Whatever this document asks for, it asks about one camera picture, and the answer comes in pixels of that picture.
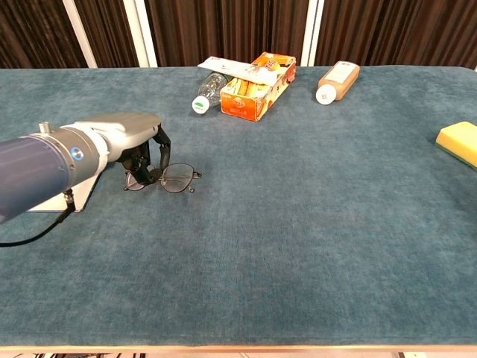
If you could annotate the white frame post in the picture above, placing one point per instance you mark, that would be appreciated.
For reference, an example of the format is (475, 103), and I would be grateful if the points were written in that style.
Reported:
(80, 33)
(141, 33)
(312, 33)

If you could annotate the blue glasses case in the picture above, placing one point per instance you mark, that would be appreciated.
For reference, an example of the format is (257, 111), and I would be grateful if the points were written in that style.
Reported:
(80, 194)

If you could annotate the brown bottle white cap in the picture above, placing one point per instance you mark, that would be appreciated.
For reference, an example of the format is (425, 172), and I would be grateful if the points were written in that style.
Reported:
(341, 80)

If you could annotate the clear plastic bottle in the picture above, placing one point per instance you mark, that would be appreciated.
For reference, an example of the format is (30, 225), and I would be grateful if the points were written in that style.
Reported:
(210, 91)

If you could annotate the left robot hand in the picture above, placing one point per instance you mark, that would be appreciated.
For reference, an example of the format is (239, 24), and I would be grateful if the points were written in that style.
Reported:
(126, 130)

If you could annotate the orange carton box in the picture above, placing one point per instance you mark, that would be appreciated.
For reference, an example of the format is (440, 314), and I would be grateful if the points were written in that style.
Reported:
(242, 104)

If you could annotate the dark brown pleated curtain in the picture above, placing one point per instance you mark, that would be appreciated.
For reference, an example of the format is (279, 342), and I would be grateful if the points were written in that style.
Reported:
(223, 30)

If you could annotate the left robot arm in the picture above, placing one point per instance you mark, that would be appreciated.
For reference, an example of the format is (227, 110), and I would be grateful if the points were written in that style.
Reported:
(33, 168)

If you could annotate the yellow sponge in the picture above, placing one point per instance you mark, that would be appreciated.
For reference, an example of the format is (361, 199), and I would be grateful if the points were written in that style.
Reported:
(460, 141)

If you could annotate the white toothpaste box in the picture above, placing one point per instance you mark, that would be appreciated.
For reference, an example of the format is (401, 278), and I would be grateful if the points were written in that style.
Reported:
(238, 71)

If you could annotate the teal table cloth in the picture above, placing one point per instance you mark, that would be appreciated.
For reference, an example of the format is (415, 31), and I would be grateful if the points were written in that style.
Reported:
(238, 242)

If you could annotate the black wire-frame eyeglasses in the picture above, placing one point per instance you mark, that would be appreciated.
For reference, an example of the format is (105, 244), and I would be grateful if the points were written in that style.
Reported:
(178, 182)

